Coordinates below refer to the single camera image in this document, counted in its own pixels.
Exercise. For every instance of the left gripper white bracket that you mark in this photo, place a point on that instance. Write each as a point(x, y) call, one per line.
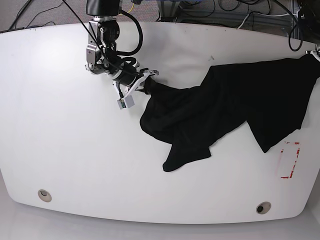
point(314, 53)

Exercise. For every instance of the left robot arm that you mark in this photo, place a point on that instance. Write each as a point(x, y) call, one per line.
point(306, 21)

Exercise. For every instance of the red tape rectangle marking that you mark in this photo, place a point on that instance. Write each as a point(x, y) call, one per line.
point(289, 155)

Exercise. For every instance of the table cable grommet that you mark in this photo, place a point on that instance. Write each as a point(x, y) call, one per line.
point(44, 195)
point(263, 207)

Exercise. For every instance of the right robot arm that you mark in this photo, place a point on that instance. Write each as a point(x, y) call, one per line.
point(102, 56)

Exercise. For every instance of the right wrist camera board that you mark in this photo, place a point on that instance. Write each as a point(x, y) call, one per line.
point(126, 102)

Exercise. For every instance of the left table cable grommet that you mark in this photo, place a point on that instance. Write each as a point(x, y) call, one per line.
point(44, 195)

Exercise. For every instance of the black t-shirt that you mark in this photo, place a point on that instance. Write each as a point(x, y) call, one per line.
point(271, 96)

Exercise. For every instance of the aluminium frame stand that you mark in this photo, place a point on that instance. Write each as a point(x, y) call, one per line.
point(168, 10)

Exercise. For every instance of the right table cable grommet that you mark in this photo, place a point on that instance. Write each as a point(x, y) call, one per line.
point(263, 207)

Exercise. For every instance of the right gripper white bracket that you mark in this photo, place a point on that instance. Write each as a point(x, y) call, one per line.
point(125, 83)

